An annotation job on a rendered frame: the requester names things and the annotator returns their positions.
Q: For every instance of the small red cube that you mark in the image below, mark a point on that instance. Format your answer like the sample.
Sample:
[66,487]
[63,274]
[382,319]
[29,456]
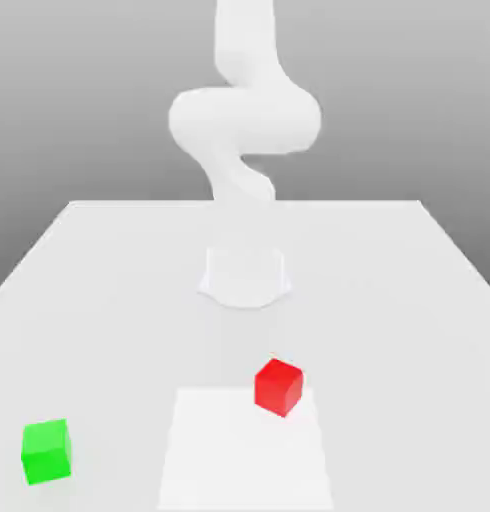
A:
[278,388]

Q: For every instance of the small green cube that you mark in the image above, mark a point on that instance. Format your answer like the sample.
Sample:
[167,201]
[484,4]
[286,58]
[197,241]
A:
[46,452]

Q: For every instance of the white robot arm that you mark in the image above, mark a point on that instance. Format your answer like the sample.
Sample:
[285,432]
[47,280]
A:
[245,120]

